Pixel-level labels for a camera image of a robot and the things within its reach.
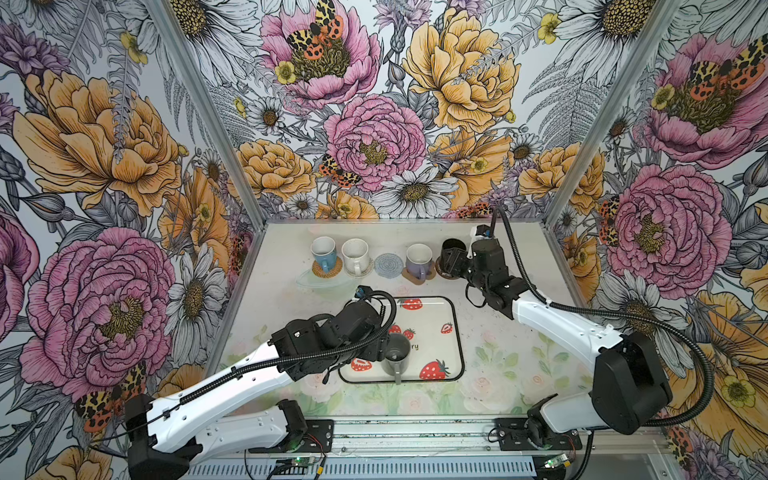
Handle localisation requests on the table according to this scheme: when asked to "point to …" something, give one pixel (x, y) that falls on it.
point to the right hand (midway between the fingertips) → (449, 261)
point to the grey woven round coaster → (389, 265)
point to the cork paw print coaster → (417, 281)
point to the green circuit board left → (305, 461)
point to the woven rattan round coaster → (332, 273)
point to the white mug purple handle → (418, 261)
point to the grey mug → (396, 356)
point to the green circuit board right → (552, 462)
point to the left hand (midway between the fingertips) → (371, 345)
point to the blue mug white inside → (325, 252)
